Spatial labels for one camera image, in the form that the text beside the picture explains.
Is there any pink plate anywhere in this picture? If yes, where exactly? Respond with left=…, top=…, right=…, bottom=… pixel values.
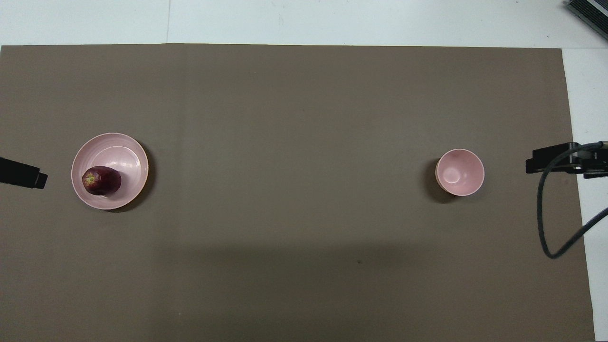
left=71, top=133, right=149, bottom=210

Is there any dark grey ribbed device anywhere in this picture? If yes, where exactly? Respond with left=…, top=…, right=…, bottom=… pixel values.
left=565, top=0, right=608, bottom=41

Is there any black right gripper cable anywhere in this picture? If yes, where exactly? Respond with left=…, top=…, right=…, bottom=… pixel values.
left=537, top=141, right=608, bottom=259

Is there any dark red apple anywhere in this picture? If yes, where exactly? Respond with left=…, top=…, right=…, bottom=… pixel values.
left=82, top=166, right=122, bottom=196

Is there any pink bowl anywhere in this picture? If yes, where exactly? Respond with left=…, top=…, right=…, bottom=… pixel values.
left=435, top=148, right=485, bottom=197

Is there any brown table mat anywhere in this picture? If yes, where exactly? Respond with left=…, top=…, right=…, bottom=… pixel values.
left=0, top=44, right=596, bottom=342

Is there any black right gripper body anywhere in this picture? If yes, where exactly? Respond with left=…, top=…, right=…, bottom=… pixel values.
left=582, top=141, right=608, bottom=179

